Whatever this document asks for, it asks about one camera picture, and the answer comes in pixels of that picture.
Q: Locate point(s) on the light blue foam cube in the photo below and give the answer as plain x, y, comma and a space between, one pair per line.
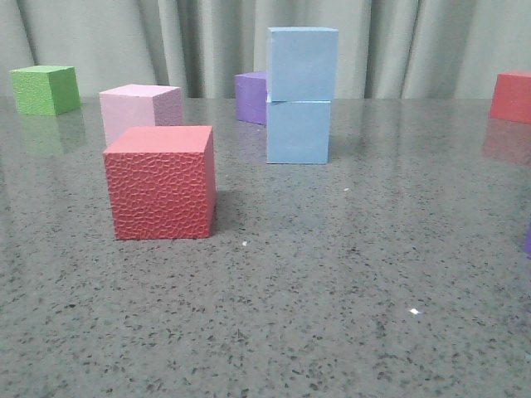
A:
298, 131

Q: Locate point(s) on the large red textured cube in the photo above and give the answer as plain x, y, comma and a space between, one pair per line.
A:
161, 182

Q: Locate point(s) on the purple foam cube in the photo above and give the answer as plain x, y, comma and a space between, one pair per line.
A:
250, 91

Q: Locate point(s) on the pink foam cube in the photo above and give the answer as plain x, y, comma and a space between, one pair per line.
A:
139, 105

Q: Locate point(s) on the grey-green curtain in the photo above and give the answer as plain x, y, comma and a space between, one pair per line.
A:
387, 49

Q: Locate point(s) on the green foam cube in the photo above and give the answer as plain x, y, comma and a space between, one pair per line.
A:
45, 90

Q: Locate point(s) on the purple cube at edge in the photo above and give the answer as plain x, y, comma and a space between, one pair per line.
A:
527, 243

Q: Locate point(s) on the red foam cube far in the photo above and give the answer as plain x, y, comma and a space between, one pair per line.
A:
511, 98

